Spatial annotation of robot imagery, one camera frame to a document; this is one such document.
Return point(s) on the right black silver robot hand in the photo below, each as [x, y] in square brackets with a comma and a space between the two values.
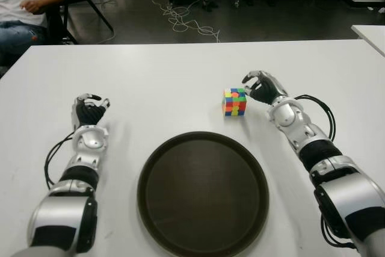
[267, 90]

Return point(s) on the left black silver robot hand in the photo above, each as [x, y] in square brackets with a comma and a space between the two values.
[87, 112]

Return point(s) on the multicoloured Rubik's cube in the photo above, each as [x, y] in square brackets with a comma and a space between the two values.
[234, 103]

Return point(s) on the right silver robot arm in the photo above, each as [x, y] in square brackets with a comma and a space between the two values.
[346, 190]

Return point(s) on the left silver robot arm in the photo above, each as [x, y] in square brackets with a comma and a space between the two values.
[81, 154]

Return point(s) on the dark brown round plate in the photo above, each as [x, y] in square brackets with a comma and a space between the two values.
[203, 196]

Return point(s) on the white side table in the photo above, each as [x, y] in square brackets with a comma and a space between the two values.
[371, 37]

